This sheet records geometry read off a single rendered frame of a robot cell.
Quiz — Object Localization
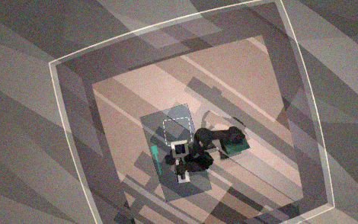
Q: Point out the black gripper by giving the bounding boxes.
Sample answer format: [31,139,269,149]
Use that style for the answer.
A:
[176,164,187,175]

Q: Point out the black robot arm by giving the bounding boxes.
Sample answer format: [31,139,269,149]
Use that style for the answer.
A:
[184,126,245,171]

